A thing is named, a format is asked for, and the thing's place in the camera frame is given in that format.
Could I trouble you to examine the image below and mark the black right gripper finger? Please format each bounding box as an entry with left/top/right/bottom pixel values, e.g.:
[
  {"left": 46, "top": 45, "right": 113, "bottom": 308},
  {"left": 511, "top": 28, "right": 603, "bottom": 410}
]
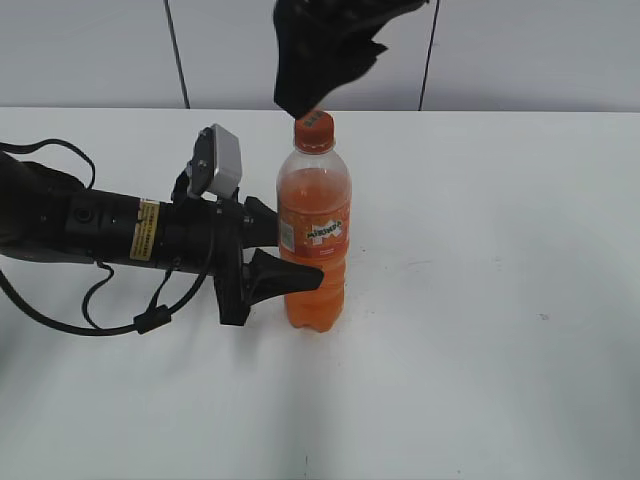
[{"left": 272, "top": 0, "right": 427, "bottom": 119}]

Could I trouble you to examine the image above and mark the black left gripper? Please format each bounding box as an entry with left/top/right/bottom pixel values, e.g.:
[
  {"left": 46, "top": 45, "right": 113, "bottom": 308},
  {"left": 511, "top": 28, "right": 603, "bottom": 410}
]
[{"left": 158, "top": 196, "right": 324, "bottom": 326}]

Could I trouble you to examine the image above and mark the orange soda plastic bottle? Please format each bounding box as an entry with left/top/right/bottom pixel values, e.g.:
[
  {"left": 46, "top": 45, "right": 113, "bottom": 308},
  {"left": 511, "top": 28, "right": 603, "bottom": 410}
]
[{"left": 276, "top": 145, "right": 352, "bottom": 332}]

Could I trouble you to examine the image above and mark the orange bottle cap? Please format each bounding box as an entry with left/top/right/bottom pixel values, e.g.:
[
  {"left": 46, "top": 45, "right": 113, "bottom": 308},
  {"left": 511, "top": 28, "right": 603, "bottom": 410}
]
[{"left": 294, "top": 110, "right": 335, "bottom": 154}]

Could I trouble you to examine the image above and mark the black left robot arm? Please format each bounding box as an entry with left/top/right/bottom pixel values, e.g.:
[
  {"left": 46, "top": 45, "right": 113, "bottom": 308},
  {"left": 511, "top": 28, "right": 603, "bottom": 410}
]
[{"left": 1, "top": 153, "right": 324, "bottom": 336}]

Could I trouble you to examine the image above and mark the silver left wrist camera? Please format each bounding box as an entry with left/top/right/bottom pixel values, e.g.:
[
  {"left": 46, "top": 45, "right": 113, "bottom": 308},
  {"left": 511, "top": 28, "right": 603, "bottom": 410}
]
[{"left": 185, "top": 124, "right": 242, "bottom": 199}]

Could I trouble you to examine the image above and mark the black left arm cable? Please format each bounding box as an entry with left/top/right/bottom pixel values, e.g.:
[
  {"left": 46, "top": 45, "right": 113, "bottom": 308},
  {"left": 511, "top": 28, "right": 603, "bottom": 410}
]
[{"left": 0, "top": 138, "right": 216, "bottom": 337}]

